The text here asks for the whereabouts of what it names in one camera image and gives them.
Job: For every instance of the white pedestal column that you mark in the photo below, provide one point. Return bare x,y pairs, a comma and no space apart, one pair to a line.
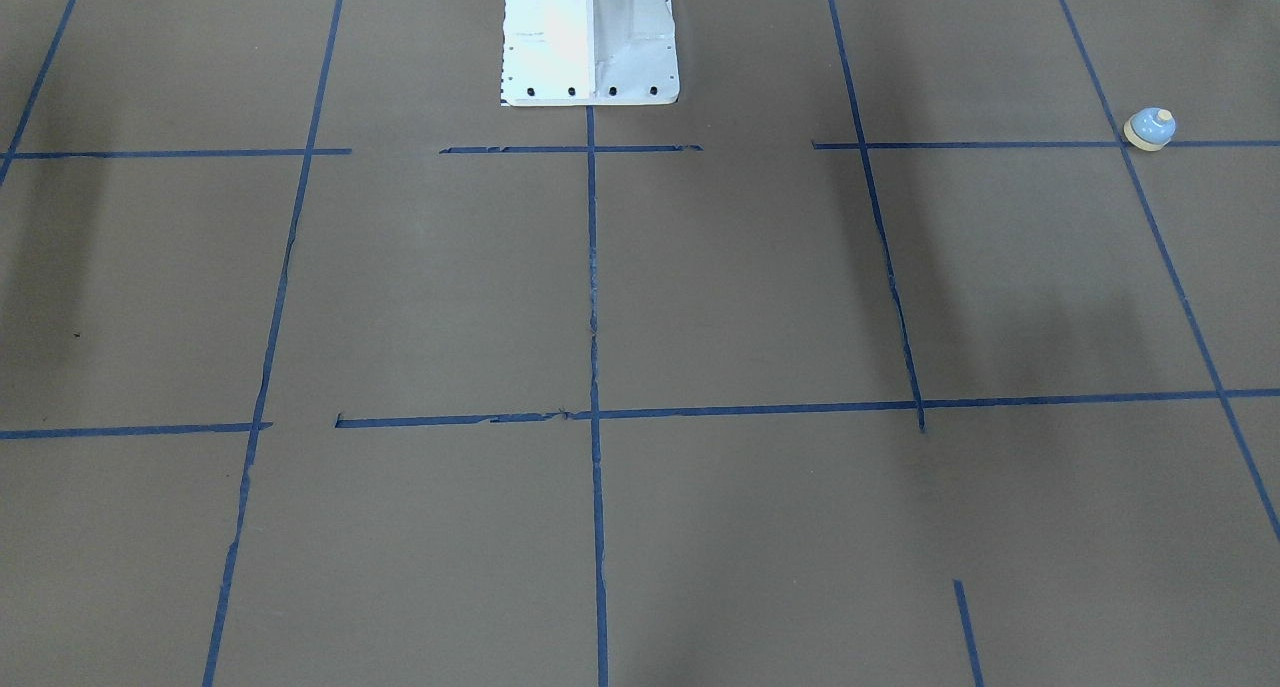
589,52

